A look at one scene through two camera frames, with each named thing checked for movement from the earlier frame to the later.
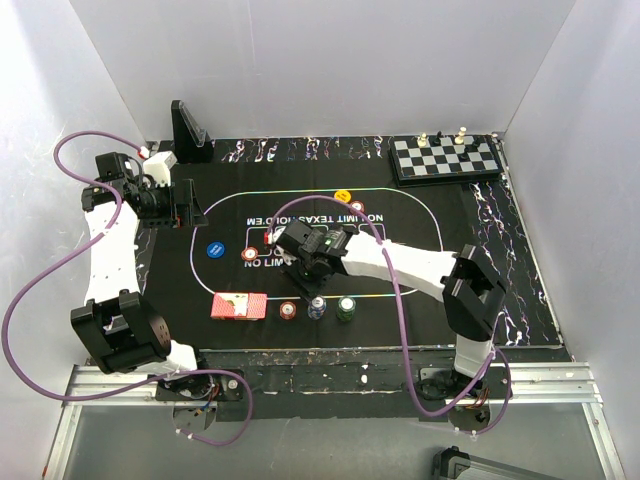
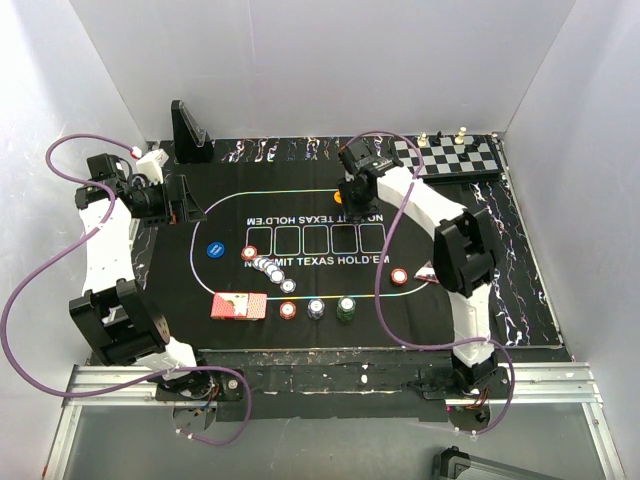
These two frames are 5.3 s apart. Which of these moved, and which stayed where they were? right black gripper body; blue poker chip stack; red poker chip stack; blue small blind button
Moved: right black gripper body
Stayed: blue poker chip stack; blue small blind button; red poker chip stack
